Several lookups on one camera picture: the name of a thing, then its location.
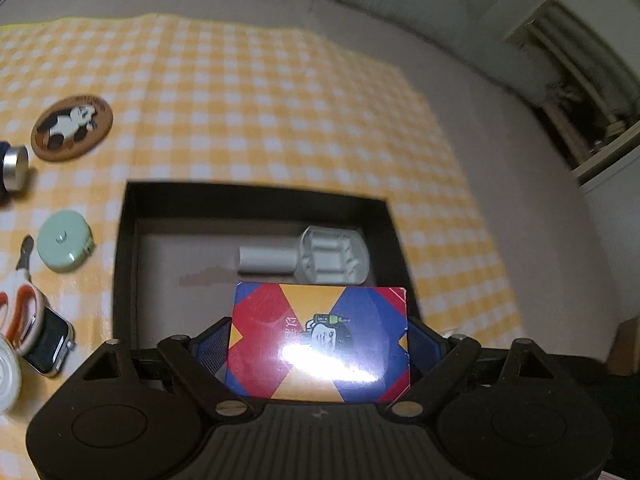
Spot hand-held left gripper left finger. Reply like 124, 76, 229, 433
75, 320, 257, 418

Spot white shelf unit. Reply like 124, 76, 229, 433
502, 0, 640, 183

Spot grey plastic handle tool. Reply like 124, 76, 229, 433
237, 226, 372, 286

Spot yellow checked cloth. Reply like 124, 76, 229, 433
0, 12, 532, 480

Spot grey duvet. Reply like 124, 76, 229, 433
280, 0, 551, 107

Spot round panda cork coaster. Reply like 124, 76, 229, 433
31, 95, 114, 162

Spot white tape roll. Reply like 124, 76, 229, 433
0, 335, 24, 414

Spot black smartwatch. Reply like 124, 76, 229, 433
22, 307, 76, 377

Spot brown cardboard box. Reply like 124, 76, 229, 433
606, 316, 640, 377

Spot mint green tape measure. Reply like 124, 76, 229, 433
38, 210, 96, 274

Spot black cardboard box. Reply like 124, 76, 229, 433
114, 180, 426, 357

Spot blue bottle with silver cap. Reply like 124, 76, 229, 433
0, 141, 30, 196

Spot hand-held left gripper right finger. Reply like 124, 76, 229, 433
387, 316, 567, 416

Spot colourful playing card box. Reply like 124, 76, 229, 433
225, 281, 414, 405

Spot white and orange scissors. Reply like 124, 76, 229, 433
0, 235, 51, 356

